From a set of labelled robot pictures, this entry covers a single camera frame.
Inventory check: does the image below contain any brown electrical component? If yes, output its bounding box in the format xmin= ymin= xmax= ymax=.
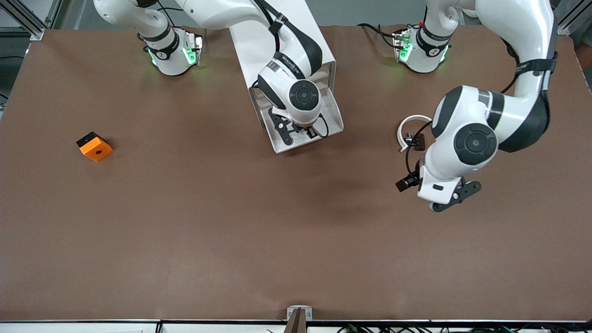
xmin=404 ymin=132 xmax=427 ymax=152

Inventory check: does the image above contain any orange and black box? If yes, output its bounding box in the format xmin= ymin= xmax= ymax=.
xmin=76 ymin=131 xmax=114 ymax=162

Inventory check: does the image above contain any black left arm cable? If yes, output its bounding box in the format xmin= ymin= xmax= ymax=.
xmin=406 ymin=39 xmax=558 ymax=176

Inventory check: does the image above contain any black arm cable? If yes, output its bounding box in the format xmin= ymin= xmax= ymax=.
xmin=406 ymin=39 xmax=558 ymax=176
xmin=250 ymin=0 xmax=330 ymax=139

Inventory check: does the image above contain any white curved plastic ring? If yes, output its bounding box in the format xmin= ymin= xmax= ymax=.
xmin=398 ymin=115 xmax=433 ymax=153

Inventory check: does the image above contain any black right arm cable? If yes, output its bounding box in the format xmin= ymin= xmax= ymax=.
xmin=250 ymin=0 xmax=330 ymax=139

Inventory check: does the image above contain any black base cable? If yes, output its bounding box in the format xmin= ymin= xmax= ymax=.
xmin=156 ymin=2 xmax=185 ymax=29
xmin=357 ymin=22 xmax=403 ymax=49

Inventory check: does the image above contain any grey metal bracket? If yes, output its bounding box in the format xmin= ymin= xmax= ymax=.
xmin=287 ymin=305 xmax=313 ymax=321

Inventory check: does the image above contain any white table edge rail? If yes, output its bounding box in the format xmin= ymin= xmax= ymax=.
xmin=0 ymin=319 xmax=592 ymax=333

